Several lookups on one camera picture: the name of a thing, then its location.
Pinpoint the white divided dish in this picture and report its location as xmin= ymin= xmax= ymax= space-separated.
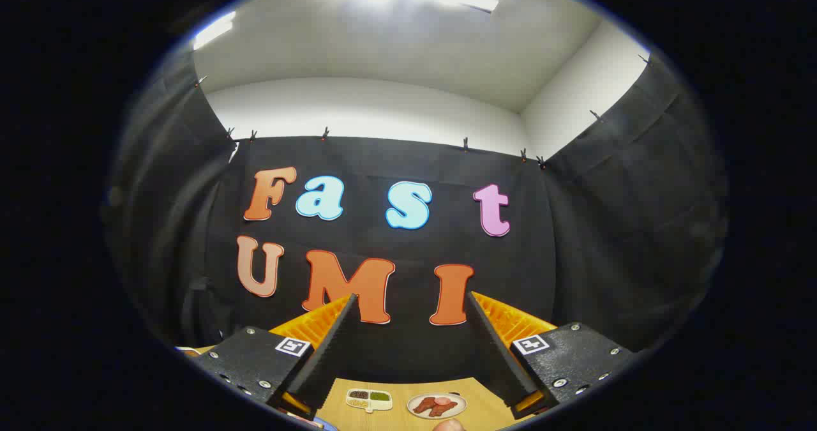
xmin=345 ymin=388 xmax=394 ymax=413

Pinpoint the small ceiling light panel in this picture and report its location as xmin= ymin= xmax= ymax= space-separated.
xmin=193 ymin=11 xmax=237 ymax=51

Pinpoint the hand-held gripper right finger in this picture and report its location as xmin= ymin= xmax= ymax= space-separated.
xmin=465 ymin=291 xmax=641 ymax=420

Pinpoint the row of black cloth clips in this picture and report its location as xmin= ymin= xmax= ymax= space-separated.
xmin=195 ymin=54 xmax=653 ymax=170

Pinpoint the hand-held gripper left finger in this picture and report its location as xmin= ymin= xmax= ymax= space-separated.
xmin=189 ymin=294 xmax=359 ymax=420

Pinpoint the white oval plate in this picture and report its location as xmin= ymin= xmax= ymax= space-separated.
xmin=407 ymin=392 xmax=468 ymax=420

